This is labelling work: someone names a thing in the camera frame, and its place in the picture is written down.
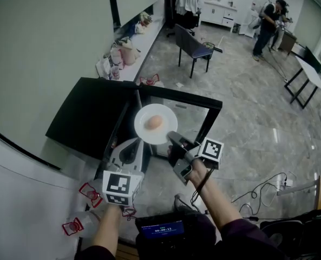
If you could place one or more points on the person's left forearm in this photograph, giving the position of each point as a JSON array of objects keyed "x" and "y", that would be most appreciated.
[{"x": 107, "y": 226}]

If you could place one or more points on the white cabinet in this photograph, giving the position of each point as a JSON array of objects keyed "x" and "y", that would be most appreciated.
[{"x": 219, "y": 13}]

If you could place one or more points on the orange round food item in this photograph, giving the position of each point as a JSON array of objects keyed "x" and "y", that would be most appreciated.
[{"x": 154, "y": 122}]

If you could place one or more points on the person's dark shirt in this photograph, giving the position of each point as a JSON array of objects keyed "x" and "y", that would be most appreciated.
[{"x": 244, "y": 240}]

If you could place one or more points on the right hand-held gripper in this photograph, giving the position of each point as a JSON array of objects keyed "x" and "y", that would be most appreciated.
[{"x": 211, "y": 150}]

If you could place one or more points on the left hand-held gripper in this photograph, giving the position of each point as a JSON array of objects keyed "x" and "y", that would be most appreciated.
[{"x": 117, "y": 184}]

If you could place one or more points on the black cabinet with glass door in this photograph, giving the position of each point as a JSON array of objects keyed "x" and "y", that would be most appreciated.
[{"x": 90, "y": 118}]

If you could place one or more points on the plastic drink cup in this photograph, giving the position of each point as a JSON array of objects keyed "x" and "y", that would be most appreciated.
[{"x": 115, "y": 72}]

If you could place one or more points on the small white bag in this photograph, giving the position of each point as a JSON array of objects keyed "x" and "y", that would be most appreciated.
[{"x": 141, "y": 28}]

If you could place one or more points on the white and red paper bag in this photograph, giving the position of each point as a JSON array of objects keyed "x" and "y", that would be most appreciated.
[{"x": 117, "y": 57}]

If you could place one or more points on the dark chair with blue seat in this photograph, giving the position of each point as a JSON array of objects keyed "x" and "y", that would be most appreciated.
[{"x": 188, "y": 41}]

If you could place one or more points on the black bag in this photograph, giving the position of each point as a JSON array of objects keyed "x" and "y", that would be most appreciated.
[{"x": 284, "y": 226}]

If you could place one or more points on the wooden slat pallet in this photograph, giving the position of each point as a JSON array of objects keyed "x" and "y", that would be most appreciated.
[{"x": 125, "y": 251}]

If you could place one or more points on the white round plate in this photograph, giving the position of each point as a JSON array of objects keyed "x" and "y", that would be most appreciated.
[{"x": 154, "y": 110}]

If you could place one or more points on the small dark bin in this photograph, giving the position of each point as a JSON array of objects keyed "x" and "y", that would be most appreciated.
[{"x": 236, "y": 28}]

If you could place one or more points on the white paper scrap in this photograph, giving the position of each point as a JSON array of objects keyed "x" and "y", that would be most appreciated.
[{"x": 179, "y": 85}]

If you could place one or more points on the white hanging clothes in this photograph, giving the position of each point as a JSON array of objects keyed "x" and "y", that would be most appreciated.
[{"x": 187, "y": 0}]

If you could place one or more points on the low white platform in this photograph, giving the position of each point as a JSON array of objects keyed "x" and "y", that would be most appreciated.
[{"x": 146, "y": 45}]

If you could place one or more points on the grey backpack rig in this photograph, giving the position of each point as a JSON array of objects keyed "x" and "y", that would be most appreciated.
[{"x": 257, "y": 15}]

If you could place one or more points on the black office chair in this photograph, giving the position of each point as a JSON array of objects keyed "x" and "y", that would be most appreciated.
[{"x": 188, "y": 23}]

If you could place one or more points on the black frame white table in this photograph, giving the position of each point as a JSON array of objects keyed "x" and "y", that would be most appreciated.
[{"x": 311, "y": 74}]

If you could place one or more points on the white power strip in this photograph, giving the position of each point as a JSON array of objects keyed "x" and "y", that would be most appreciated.
[{"x": 288, "y": 183}]

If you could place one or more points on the person's right forearm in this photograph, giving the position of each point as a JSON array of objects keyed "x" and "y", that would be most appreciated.
[{"x": 217, "y": 204}]

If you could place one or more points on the pink tote bag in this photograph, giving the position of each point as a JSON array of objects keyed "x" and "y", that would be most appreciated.
[{"x": 127, "y": 53}]

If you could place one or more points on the black chest screen device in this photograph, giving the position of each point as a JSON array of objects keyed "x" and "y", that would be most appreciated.
[{"x": 163, "y": 229}]

